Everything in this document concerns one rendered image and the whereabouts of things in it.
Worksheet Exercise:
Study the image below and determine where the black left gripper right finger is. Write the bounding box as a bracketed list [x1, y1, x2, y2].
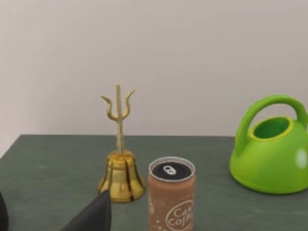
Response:
[59, 190, 113, 231]

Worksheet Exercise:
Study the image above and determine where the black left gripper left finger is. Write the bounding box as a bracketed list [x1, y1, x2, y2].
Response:
[0, 192, 9, 231]

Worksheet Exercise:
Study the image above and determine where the gold hand bell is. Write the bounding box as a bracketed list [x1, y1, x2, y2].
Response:
[98, 84, 147, 204]

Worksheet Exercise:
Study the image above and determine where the brown coffee can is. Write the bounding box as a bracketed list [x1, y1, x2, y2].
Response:
[147, 156, 196, 231]

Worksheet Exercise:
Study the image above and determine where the green watering can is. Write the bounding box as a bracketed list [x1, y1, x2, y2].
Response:
[229, 94, 308, 195]

